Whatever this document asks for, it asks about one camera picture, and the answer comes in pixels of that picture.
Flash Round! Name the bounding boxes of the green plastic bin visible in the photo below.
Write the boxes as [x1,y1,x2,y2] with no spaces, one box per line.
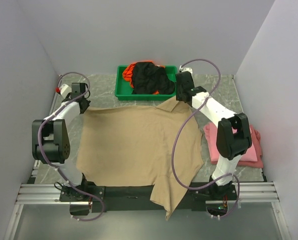
[114,65,176,101]

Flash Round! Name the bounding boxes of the orange t shirt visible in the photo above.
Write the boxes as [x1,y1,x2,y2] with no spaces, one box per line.
[122,61,159,95]

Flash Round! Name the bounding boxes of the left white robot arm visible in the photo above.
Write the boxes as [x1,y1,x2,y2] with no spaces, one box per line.
[31,82,90,201]

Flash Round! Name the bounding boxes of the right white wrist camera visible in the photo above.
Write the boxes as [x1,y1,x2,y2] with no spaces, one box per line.
[178,65,193,75]

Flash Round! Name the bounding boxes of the light pink folded t shirt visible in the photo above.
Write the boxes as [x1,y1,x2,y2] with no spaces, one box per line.
[203,122,257,163]

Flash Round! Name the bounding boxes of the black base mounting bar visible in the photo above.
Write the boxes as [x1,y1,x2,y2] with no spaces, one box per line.
[59,181,237,216]

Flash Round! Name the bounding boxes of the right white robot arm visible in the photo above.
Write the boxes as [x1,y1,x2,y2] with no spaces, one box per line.
[171,71,252,200]

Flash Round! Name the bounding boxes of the beige t shirt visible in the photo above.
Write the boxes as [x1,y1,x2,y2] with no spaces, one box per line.
[76,97,204,219]

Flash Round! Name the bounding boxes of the black t shirt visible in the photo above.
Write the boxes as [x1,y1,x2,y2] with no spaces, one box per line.
[131,61,176,95]

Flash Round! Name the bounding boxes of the dark pink folded t shirt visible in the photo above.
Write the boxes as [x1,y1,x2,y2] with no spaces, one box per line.
[211,125,264,169]

